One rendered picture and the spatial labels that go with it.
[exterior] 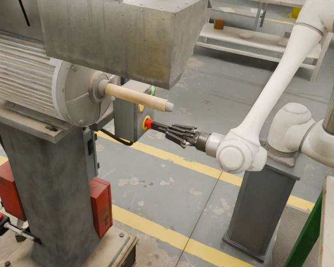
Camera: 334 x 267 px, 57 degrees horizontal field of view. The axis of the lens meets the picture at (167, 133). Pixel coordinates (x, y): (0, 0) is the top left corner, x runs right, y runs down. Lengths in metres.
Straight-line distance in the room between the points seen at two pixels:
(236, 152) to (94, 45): 0.49
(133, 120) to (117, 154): 1.46
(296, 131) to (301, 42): 0.51
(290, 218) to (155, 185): 0.98
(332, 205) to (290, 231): 1.16
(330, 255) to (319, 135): 0.59
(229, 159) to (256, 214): 0.96
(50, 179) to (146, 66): 0.67
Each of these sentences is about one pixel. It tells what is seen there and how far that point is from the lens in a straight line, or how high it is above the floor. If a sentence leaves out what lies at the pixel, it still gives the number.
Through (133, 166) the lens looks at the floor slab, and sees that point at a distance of 2.48.
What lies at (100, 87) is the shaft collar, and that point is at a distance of 0.87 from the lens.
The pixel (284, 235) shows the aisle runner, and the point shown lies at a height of 0.00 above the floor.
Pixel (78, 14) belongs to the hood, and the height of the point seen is 1.49.
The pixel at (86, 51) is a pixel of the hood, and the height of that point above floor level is 1.42.
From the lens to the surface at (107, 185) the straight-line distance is 1.47.
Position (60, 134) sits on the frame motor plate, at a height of 1.11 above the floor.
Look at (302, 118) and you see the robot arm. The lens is 1.51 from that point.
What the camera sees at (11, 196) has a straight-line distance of 1.41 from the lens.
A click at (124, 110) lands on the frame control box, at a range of 1.15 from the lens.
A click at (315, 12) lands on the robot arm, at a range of 1.15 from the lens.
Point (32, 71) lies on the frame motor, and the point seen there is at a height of 1.30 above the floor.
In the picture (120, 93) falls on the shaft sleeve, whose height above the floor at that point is 1.26.
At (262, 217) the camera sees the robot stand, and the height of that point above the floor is 0.34.
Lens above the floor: 1.66
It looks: 36 degrees down
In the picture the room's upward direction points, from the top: 5 degrees clockwise
